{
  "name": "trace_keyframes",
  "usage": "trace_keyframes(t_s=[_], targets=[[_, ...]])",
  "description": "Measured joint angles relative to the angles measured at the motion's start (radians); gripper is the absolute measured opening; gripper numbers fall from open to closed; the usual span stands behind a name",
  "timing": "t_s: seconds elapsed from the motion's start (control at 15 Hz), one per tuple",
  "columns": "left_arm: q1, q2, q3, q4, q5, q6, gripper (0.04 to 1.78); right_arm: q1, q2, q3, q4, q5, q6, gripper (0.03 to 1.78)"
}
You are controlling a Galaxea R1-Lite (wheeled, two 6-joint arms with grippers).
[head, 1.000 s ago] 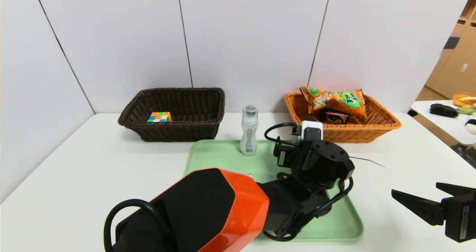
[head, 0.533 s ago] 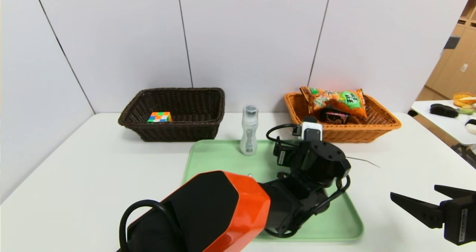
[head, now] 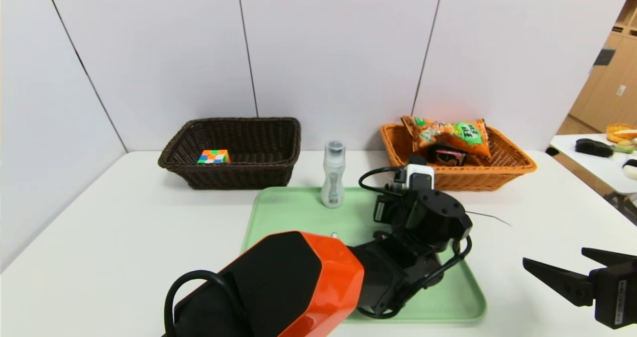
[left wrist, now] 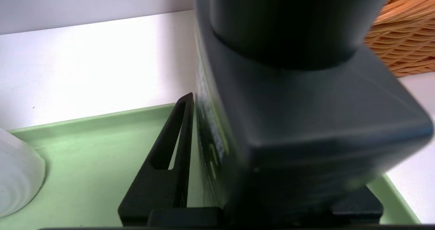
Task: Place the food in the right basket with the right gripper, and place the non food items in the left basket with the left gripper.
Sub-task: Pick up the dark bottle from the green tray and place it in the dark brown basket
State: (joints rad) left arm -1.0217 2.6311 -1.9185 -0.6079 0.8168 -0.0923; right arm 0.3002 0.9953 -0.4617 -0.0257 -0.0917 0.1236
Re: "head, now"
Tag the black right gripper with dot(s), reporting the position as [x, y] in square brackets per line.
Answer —
[616, 293]

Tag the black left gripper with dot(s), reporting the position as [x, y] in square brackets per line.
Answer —
[390, 210]

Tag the black pink gum box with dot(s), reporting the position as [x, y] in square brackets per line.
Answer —
[448, 155]

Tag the orange snack bag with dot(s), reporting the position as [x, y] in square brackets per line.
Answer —
[448, 133]

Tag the multicoloured puzzle cube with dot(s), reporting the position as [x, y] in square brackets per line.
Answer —
[214, 157]

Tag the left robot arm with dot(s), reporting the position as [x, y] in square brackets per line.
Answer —
[298, 282]

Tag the orange wicker basket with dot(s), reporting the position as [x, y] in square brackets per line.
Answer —
[497, 177]

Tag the dark brown wicker basket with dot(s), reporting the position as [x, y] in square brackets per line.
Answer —
[249, 172]

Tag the white translucent bottle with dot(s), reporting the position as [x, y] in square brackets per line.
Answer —
[333, 177]

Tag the black zip tie tail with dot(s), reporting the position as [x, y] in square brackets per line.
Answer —
[490, 218]

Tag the white side table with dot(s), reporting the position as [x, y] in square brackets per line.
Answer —
[592, 170]

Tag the light green plastic tray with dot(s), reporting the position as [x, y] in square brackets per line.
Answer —
[288, 212]

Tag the white black item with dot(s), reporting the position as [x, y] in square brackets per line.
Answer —
[631, 170]

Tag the black brush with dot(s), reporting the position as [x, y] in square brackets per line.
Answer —
[593, 148]

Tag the green item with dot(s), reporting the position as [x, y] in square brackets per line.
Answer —
[626, 149]

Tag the orange bread item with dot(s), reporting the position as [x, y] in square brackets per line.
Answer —
[619, 133]

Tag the wooden cabinet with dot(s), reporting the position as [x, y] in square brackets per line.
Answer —
[612, 93]

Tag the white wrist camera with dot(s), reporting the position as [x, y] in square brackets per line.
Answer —
[419, 177]

